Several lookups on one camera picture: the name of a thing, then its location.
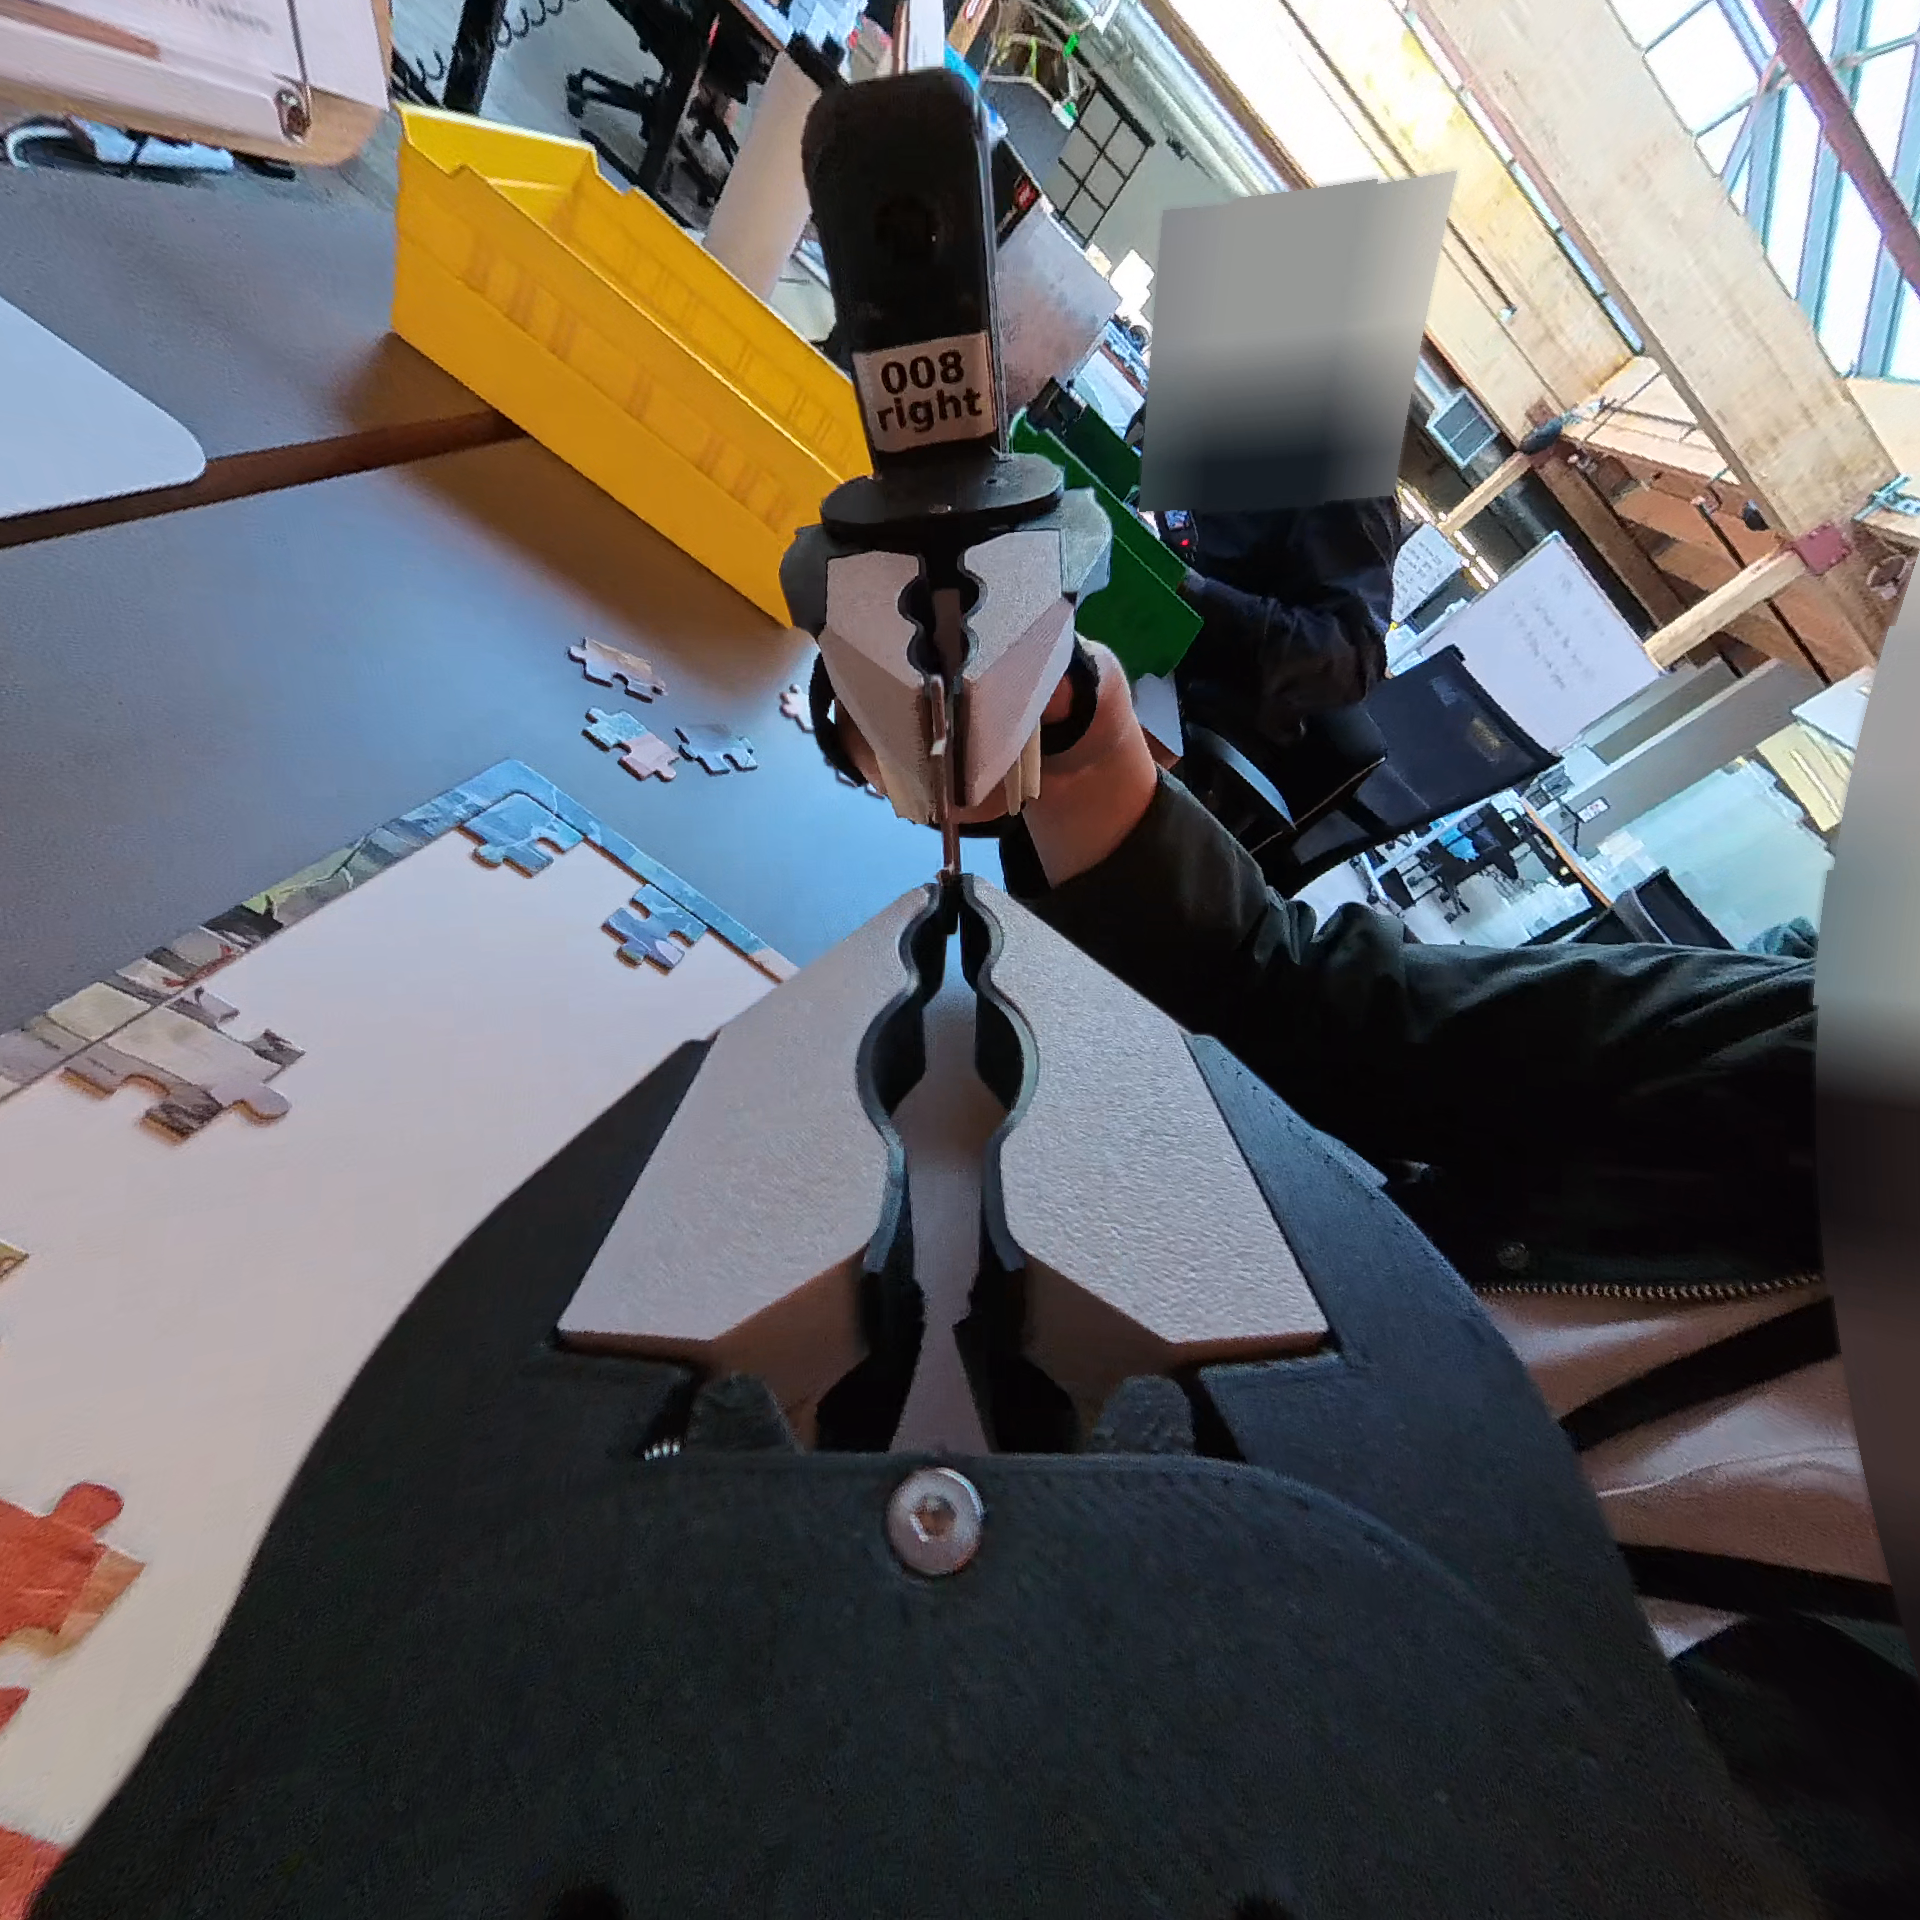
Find person's pink clothing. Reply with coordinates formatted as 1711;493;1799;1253
1478;1284;1901;1659

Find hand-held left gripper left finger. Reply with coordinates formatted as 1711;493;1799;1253
556;883;958;1447

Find person's right forearm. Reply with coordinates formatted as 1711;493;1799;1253
996;767;1823;1292

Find puzzle frame tray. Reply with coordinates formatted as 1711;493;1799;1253
0;756;798;1920

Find person's dark clothing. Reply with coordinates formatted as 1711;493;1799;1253
1625;1559;1920;1920

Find brown puzzle piece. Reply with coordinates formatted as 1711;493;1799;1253
928;584;965;920

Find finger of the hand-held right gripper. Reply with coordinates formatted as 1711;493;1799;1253
945;529;1082;832
821;542;945;822

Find teal grey puzzle piece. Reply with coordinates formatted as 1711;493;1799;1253
469;790;591;880

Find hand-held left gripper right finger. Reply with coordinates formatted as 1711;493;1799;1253
959;880;1332;1450

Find person's right hand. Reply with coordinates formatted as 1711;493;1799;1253
959;643;1162;892

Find black office chair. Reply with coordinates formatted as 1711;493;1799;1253
1201;646;1562;886
565;0;752;203

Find green plastic bin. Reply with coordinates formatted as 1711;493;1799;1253
1009;403;1206;684

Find purple puzzle piece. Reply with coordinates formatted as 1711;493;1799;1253
601;883;711;974

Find yellow plastic bin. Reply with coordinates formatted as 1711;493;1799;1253
388;102;873;627

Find whiteboard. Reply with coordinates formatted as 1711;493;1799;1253
1416;530;1662;752

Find printed instruction sheet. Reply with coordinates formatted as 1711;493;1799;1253
0;0;395;110

